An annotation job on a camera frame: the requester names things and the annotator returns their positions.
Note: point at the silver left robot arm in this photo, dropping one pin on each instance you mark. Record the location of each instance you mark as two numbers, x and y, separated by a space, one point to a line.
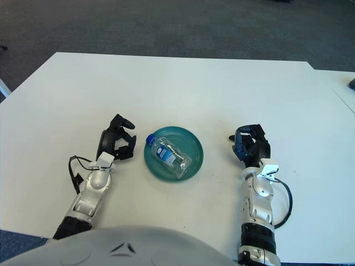
94 188

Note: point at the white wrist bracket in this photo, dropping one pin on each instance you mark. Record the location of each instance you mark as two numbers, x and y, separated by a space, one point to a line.
105 160
269 167

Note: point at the black flat device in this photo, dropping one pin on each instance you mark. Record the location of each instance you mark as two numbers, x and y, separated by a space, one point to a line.
352 83

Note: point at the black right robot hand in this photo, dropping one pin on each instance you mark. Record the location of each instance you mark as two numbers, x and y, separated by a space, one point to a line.
262 149

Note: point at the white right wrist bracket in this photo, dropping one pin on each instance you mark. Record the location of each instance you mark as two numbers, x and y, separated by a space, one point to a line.
269 167

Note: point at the clear bottle with blue cap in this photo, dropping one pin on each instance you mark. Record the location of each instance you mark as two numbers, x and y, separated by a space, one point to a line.
167 155

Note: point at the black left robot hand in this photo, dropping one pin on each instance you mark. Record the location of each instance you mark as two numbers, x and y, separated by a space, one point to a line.
106 141

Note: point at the grey robot torso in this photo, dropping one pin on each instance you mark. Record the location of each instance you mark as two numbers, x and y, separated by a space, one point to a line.
124 246

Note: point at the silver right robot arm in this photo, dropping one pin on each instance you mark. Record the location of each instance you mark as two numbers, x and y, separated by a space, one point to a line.
258 202

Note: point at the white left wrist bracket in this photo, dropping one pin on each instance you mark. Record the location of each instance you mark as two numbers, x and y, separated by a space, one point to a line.
105 160

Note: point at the teal round plate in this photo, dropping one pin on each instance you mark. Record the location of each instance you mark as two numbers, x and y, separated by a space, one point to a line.
191 144

